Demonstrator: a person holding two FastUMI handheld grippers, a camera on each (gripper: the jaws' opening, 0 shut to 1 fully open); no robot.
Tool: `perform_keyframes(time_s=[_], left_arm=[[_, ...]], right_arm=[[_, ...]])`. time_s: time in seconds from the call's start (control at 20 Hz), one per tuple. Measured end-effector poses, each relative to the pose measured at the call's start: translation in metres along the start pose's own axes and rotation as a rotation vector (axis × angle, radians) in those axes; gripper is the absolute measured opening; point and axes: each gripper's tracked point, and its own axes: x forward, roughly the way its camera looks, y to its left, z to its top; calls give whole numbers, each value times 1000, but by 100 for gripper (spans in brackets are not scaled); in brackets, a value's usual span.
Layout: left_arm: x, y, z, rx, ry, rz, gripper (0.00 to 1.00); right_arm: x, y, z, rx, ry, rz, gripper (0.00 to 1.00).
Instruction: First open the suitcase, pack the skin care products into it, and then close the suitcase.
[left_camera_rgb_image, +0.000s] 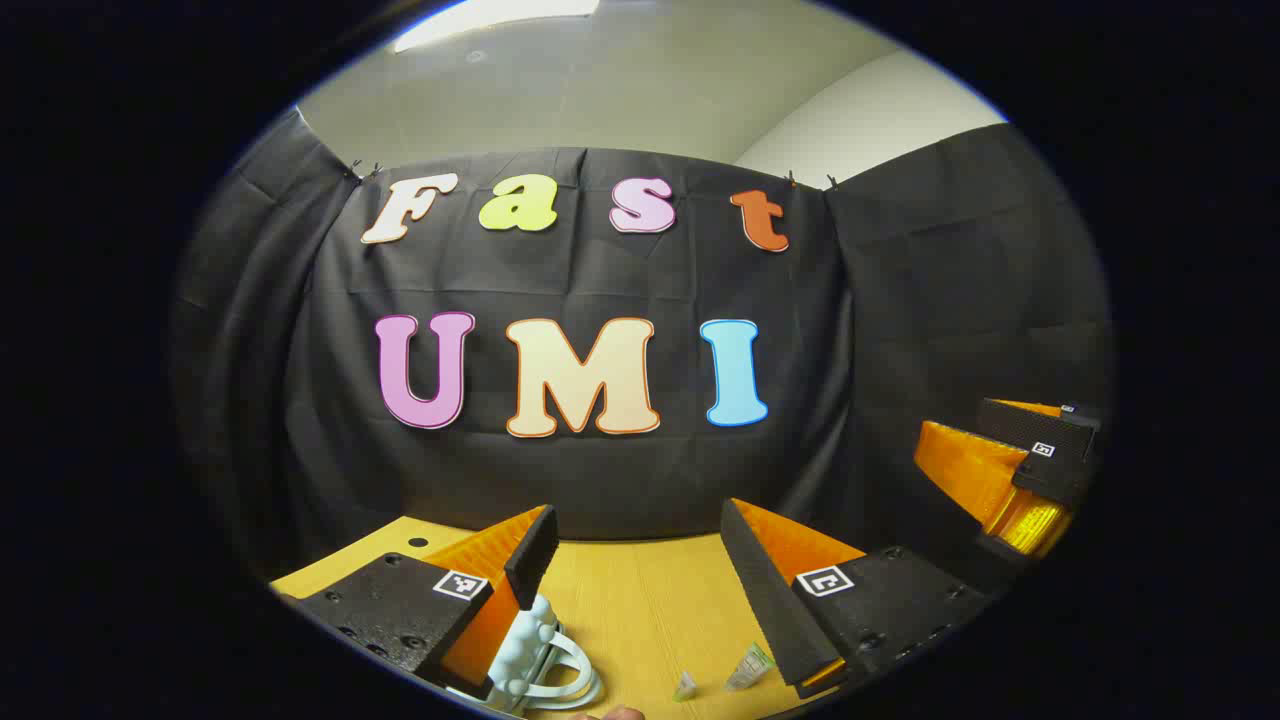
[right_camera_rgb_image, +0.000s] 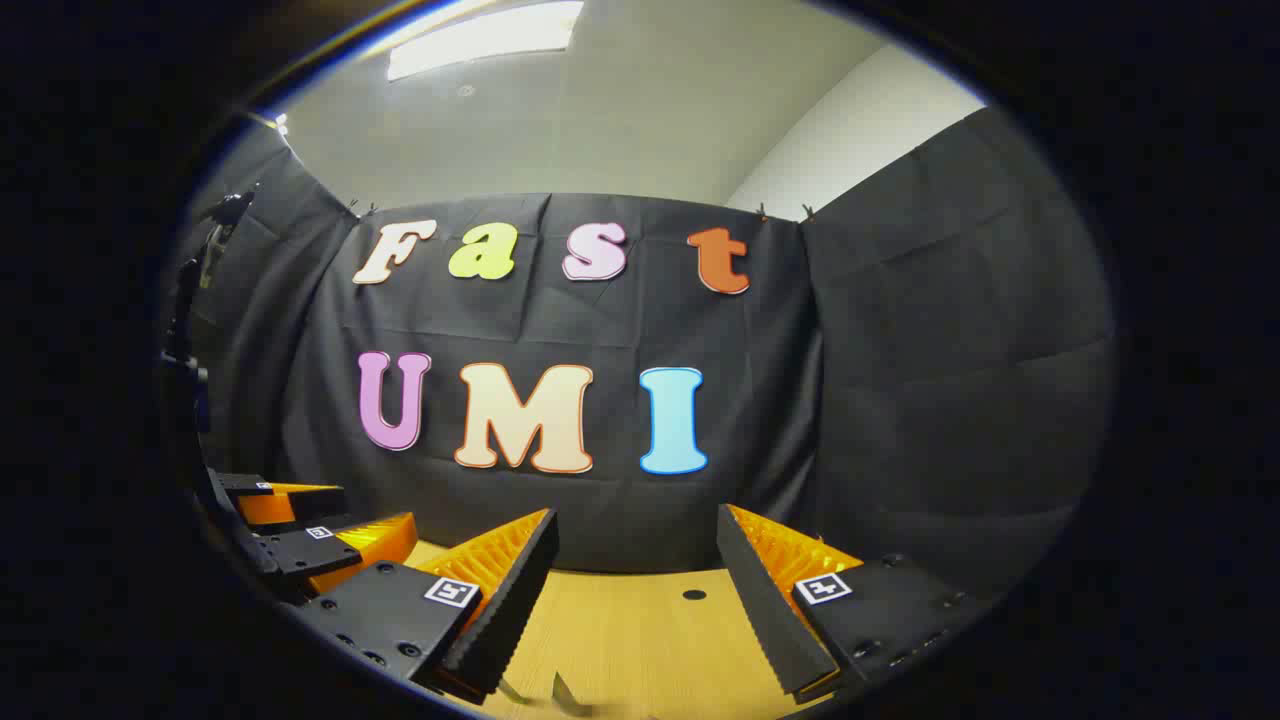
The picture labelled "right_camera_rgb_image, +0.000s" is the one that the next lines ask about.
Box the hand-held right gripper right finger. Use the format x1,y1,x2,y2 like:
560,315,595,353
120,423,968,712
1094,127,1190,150
716,503,991,703

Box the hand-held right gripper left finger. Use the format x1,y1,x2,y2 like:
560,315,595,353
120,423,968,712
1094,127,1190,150
298,507,560,706

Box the ceiling light panel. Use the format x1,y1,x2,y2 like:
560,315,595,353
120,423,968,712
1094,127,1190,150
387,0,585,82

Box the black backdrop cloth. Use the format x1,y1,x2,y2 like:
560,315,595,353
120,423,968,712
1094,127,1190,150
165,105,1116,601

